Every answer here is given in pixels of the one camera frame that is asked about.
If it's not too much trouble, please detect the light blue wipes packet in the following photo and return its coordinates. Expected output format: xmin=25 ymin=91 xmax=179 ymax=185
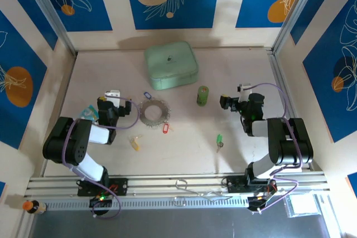
xmin=79 ymin=104 xmax=100 ymax=124

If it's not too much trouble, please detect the green cylindrical can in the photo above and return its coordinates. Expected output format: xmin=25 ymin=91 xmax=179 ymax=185
xmin=196 ymin=85 xmax=210 ymax=107

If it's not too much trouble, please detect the mint green zip case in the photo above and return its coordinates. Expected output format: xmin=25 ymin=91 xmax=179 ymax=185
xmin=143 ymin=41 xmax=199 ymax=91

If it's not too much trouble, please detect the black controller board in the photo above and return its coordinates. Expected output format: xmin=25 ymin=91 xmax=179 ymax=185
xmin=89 ymin=195 xmax=114 ymax=211
xmin=247 ymin=184 xmax=278 ymax=213

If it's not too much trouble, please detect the clear plastic bag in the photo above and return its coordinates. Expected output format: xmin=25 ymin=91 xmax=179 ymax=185
xmin=283 ymin=193 xmax=321 ymax=218

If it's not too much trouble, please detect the small brown bottle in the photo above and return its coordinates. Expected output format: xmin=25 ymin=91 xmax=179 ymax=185
xmin=22 ymin=199 xmax=47 ymax=215

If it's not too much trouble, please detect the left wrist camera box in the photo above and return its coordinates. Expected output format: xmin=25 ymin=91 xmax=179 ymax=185
xmin=104 ymin=89 xmax=122 ymax=103

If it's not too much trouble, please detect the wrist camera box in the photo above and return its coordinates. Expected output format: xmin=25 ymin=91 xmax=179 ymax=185
xmin=237 ymin=82 xmax=253 ymax=101
xmin=104 ymin=89 xmax=122 ymax=103

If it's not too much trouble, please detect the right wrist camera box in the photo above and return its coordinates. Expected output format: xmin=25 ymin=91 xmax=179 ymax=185
xmin=237 ymin=82 xmax=253 ymax=101

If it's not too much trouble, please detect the aluminium side rail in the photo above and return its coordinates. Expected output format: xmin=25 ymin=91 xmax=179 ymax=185
xmin=267 ymin=50 xmax=306 ymax=145
xmin=40 ymin=52 xmax=78 ymax=178

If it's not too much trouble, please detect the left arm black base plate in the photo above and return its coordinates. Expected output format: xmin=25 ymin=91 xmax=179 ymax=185
xmin=77 ymin=177 xmax=129 ymax=197

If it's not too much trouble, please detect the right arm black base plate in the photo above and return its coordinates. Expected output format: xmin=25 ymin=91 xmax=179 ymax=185
xmin=226 ymin=176 xmax=277 ymax=194

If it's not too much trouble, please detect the aluminium frame rail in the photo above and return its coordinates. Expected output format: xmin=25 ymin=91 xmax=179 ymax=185
xmin=24 ymin=174 xmax=331 ymax=197

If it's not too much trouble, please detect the bent metal wire hook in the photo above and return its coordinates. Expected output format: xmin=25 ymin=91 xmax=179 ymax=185
xmin=174 ymin=179 xmax=234 ymax=202

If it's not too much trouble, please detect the slotted grey cable duct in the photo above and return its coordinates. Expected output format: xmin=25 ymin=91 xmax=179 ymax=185
xmin=44 ymin=195 xmax=252 ymax=210

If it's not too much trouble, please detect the aluminium corner post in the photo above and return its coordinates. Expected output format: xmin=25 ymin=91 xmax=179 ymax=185
xmin=20 ymin=0 xmax=78 ymax=56
xmin=272 ymin=0 xmax=321 ymax=55

